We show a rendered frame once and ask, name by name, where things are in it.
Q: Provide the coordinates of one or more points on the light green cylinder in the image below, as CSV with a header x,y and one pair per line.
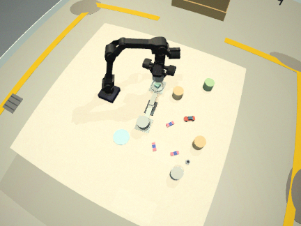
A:
x,y
208,84

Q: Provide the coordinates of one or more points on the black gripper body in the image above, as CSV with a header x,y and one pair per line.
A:
x,y
170,69

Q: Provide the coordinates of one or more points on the small orange toy car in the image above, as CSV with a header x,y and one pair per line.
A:
x,y
189,118

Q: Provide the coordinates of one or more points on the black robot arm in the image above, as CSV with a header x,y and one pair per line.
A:
x,y
158,46

